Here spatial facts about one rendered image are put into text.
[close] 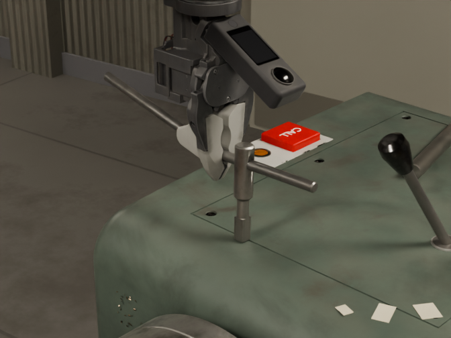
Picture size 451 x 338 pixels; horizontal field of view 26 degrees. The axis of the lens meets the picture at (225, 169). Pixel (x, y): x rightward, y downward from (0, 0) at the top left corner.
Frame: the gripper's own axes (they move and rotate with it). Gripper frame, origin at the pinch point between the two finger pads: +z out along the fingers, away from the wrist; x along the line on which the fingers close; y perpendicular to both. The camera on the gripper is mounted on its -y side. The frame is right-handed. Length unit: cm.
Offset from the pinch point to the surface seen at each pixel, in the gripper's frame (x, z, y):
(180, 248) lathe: 6.2, 7.8, 0.7
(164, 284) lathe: 9.3, 11.0, 0.1
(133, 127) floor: -205, 133, 254
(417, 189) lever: -9.9, -0.9, -19.5
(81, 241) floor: -120, 133, 187
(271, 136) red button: -21.9, 6.2, 11.6
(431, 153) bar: -30.8, 5.3, -8.5
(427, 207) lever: -11.3, 1.6, -20.2
